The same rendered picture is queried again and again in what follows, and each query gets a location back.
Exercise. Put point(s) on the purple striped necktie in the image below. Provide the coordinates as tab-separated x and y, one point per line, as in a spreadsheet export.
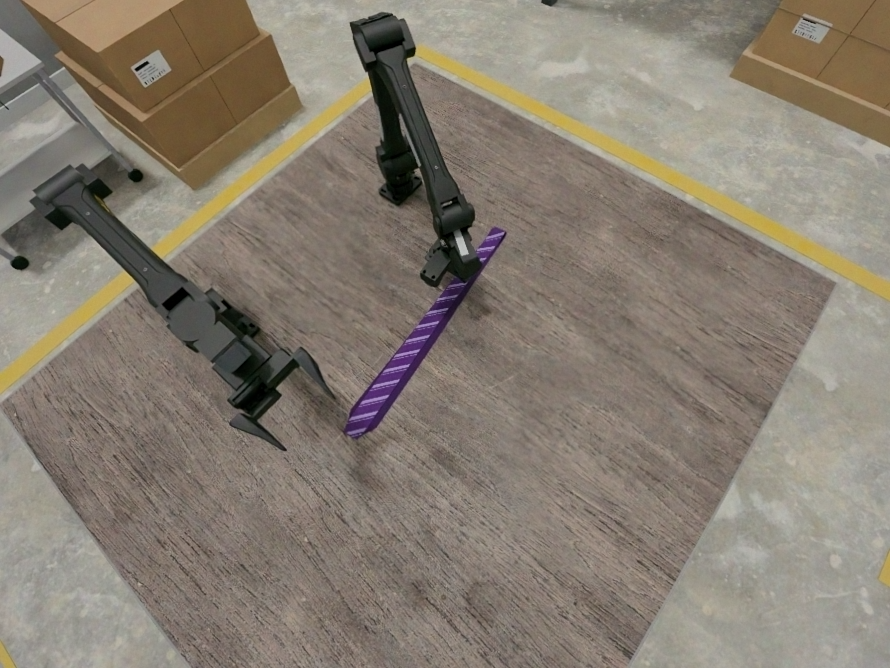
372	406

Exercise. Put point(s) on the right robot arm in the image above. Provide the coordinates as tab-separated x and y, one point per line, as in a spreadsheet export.
194	322

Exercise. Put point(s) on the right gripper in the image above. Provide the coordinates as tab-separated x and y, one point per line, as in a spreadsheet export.
271	374

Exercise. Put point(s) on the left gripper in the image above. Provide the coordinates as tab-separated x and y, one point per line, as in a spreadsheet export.
430	254

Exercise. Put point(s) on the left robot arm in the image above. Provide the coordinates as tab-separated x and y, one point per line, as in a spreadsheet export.
392	85

